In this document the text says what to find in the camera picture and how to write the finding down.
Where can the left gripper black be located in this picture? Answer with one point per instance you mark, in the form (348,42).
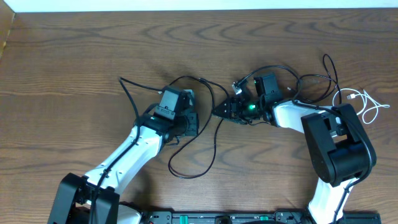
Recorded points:
(194,119)

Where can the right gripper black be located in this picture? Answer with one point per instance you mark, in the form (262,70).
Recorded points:
(238,102)

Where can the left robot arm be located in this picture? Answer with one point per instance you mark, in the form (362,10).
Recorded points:
(72,201)

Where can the wooden panel at left edge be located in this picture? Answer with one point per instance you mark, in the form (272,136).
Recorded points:
(6,21)

